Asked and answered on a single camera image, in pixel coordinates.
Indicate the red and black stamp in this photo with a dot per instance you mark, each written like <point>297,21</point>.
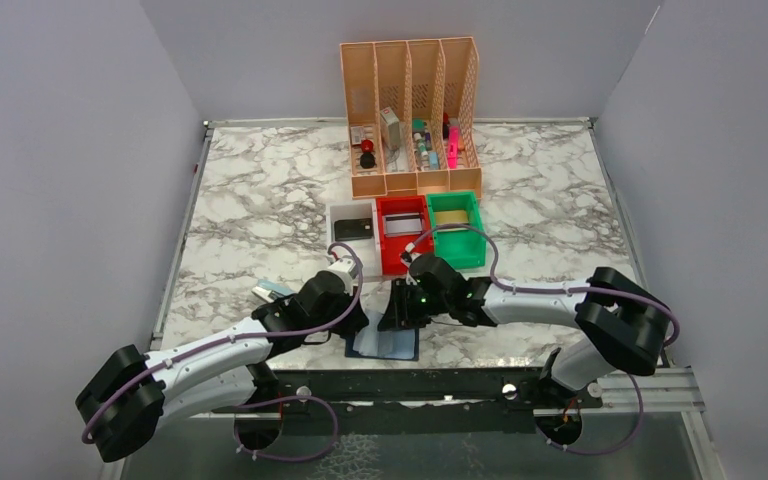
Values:
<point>367,158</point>

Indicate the white box in organizer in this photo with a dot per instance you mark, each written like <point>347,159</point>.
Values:
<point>390,128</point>

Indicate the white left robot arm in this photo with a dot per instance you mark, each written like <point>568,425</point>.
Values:
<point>133,393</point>

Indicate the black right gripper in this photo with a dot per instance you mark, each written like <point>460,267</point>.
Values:
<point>398,313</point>

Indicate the light blue stapler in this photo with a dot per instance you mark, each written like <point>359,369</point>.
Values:
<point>269,291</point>

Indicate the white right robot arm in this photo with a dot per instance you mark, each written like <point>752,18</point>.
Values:
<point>624,327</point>

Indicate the green plastic bin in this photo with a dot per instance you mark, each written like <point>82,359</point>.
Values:
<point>462,249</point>

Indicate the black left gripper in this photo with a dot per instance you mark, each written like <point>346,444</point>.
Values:
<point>355,319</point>

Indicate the red plastic bin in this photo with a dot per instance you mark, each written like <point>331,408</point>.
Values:
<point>390,248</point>

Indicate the navy blue card holder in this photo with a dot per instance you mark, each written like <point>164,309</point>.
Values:
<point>370,343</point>

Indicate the silver card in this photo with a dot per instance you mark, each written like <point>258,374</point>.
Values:
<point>404,224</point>

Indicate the peach desk file organizer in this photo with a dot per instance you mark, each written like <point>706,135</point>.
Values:
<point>431,84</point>

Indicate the pink highlighter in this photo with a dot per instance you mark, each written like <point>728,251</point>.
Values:
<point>453,147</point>

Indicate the gold card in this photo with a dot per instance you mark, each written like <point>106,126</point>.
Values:
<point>455,219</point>

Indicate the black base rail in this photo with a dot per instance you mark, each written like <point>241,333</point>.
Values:
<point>401,401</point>

